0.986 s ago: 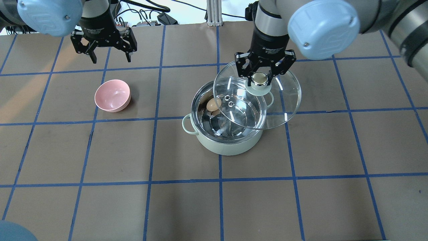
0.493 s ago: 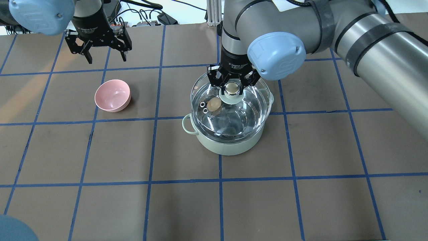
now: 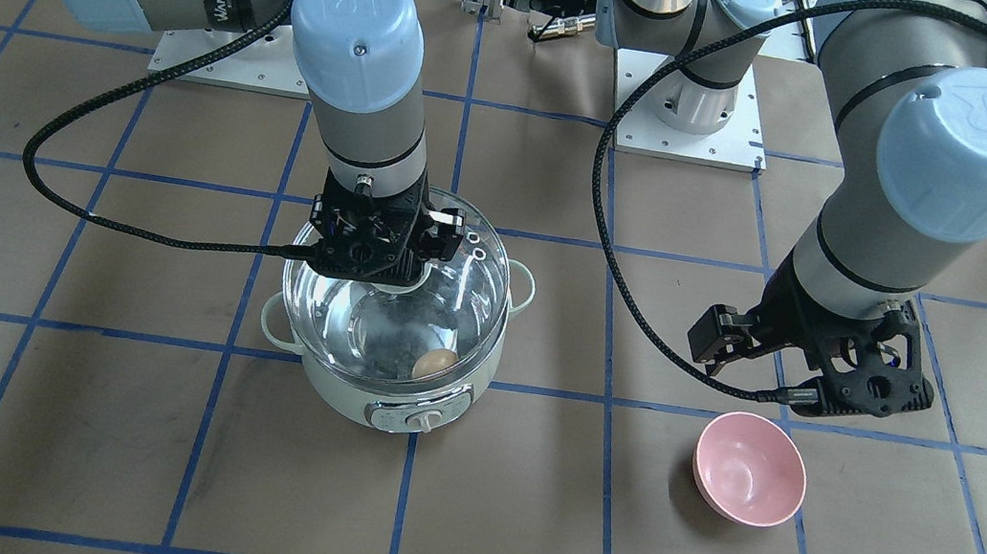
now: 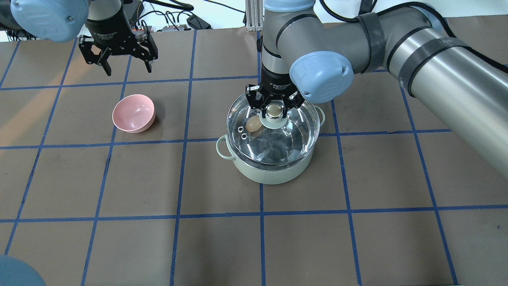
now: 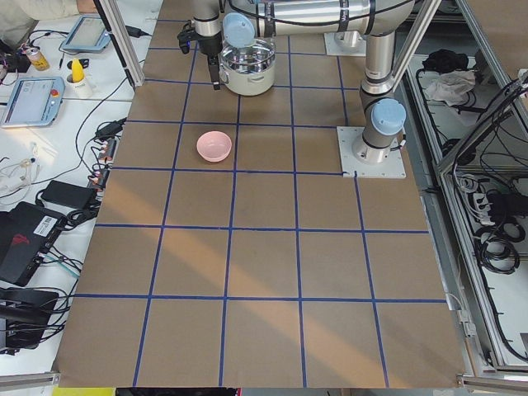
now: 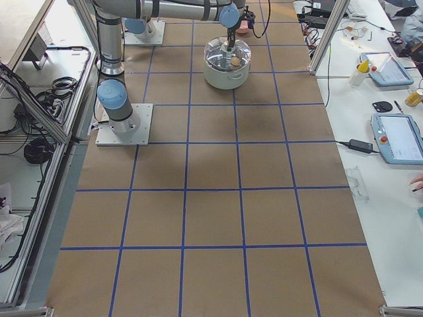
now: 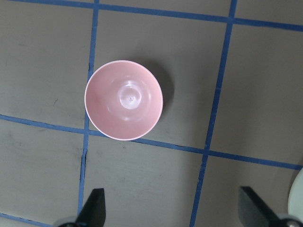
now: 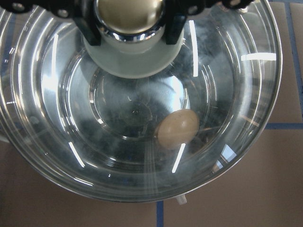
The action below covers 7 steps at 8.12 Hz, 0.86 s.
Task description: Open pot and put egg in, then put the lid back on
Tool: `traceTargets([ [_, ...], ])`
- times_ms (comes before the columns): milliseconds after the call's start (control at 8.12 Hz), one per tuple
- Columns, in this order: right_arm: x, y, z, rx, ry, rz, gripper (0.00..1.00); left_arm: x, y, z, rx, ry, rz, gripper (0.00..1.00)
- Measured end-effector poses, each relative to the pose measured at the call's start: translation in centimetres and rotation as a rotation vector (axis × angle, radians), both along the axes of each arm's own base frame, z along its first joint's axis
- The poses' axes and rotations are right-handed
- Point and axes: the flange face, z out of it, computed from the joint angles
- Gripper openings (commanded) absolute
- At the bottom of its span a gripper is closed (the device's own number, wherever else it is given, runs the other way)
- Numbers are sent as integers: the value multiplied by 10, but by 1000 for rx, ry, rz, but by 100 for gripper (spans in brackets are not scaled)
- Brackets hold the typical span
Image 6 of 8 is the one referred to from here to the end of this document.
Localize glass pot lid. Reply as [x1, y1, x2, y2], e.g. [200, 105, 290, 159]
[204, 37, 251, 73]

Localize beige egg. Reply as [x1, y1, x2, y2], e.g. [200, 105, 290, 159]
[230, 57, 241, 67]

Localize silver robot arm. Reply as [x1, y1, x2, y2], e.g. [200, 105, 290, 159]
[122, 18, 237, 52]
[69, 1, 247, 135]

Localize white electric cooking pot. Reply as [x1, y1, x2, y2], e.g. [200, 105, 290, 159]
[202, 36, 252, 90]

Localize pink bowl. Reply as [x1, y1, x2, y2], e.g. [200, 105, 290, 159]
[236, 20, 250, 34]

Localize far teach pendant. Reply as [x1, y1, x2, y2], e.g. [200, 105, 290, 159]
[360, 52, 414, 87]

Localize teach pendant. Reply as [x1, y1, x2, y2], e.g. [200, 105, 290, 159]
[370, 113, 422, 165]
[360, 52, 414, 87]

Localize black power adapter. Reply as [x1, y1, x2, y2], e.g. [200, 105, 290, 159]
[348, 139, 373, 154]

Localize black round disc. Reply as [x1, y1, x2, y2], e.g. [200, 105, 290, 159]
[372, 101, 393, 113]

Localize brown grid table mat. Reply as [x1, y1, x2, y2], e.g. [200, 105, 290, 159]
[46, 1, 384, 316]

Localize near teach pendant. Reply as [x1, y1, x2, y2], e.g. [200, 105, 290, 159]
[370, 113, 422, 165]

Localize clear plastic holder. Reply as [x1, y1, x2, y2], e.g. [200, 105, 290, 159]
[344, 166, 369, 203]

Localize crumpled white cloth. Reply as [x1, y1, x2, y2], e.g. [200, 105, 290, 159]
[0, 182, 24, 255]

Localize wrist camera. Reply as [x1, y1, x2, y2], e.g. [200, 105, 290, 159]
[240, 6, 256, 30]

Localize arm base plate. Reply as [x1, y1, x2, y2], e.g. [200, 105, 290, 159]
[95, 104, 153, 146]
[124, 18, 166, 46]

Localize aluminium frame post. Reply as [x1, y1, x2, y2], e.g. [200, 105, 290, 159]
[308, 0, 350, 75]

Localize coiled black cables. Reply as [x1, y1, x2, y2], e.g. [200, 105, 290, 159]
[22, 137, 55, 165]

